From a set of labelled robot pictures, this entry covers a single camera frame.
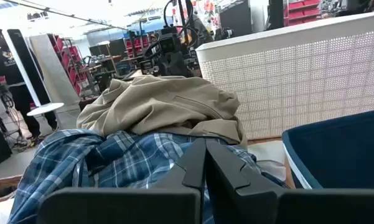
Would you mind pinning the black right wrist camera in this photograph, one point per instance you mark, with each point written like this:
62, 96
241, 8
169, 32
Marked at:
168, 43

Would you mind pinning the blue plaid shirt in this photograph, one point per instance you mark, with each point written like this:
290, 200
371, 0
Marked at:
81, 168

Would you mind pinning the white shirt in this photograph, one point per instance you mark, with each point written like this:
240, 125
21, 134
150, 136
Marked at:
267, 152

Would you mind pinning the brown wicker basket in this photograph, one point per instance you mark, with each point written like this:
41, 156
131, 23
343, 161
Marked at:
0, 186

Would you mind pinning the floor stand with round base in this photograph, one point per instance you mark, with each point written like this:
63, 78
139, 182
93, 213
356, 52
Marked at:
45, 109

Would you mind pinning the grey upright panel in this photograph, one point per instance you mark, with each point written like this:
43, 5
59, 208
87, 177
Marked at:
53, 71

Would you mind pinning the beige khaki garment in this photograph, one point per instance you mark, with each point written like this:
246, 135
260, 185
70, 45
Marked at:
161, 105

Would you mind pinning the red bin shelf rack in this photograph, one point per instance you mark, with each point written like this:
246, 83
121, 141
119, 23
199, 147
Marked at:
302, 12
71, 65

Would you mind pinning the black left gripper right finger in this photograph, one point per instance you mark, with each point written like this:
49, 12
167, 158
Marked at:
298, 207

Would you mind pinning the navy blue bin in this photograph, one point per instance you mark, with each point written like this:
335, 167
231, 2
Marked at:
345, 149

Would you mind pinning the white plastic laundry bin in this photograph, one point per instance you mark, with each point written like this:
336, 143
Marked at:
298, 84

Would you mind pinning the person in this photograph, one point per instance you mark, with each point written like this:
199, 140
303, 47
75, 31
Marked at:
9, 68

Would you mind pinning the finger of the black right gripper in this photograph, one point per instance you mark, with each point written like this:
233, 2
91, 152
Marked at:
166, 67
183, 67

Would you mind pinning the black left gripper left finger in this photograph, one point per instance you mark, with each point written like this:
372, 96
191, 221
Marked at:
118, 205

